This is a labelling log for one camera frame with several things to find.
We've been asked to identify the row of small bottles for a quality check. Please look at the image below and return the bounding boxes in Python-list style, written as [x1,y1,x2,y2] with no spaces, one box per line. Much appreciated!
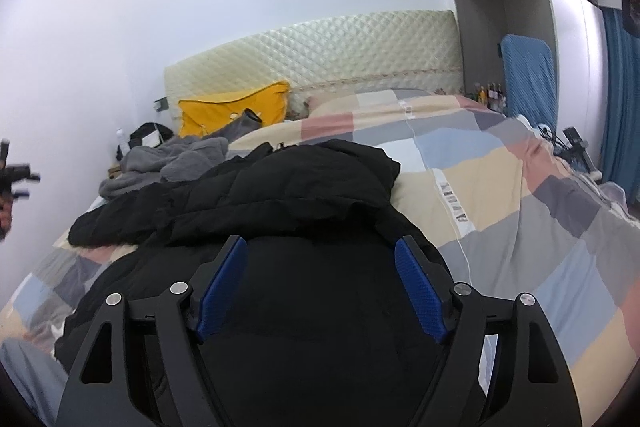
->
[470,82,507,112]

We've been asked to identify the black camera on stand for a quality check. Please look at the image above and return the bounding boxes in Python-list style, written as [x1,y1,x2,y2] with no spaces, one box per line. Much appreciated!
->
[562,127,601,172]

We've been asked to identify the grey fleece garment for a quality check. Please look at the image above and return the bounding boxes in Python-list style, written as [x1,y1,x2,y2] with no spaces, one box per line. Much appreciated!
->
[98,136,232,200]

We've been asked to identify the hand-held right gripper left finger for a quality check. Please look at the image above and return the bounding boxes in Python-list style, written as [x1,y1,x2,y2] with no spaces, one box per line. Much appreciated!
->
[56,234,248,427]

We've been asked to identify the cream quilted headboard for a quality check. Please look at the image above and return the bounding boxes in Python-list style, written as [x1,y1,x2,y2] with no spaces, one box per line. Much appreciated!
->
[164,9,462,130]

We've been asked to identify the dark grey sock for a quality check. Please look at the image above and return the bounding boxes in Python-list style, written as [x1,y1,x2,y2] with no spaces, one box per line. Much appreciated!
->
[205,108,263,142]

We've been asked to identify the black puffer jacket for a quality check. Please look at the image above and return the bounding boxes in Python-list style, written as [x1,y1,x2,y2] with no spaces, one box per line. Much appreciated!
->
[54,139,488,427]

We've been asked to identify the grey white wardrobe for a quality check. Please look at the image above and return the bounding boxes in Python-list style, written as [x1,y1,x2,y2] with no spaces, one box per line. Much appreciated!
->
[450,0,626,188]

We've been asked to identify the blue curtain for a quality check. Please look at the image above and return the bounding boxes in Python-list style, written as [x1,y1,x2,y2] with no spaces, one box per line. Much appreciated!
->
[600,7,640,202]

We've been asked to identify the black bag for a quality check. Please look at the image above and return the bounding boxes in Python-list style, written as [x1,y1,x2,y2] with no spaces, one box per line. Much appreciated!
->
[117,122,176,158]

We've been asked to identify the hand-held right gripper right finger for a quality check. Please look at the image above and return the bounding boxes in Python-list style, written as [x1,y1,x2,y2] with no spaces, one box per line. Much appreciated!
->
[394,234,583,427]

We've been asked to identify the checked pastel duvet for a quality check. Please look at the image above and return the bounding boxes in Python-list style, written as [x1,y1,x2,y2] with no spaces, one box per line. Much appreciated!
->
[0,88,640,408]

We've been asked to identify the yellow pillow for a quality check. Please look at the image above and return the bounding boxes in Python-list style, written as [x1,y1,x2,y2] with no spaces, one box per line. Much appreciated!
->
[178,80,292,138]

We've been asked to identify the floral pillow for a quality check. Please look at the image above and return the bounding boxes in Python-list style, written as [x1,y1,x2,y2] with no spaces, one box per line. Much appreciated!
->
[290,87,321,120]

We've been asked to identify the blue cloth covered board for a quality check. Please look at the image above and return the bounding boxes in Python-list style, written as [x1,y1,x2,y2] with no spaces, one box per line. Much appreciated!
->
[500,34,558,138]

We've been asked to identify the black cables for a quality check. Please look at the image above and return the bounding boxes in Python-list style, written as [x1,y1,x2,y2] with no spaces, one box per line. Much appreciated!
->
[537,122,560,148]

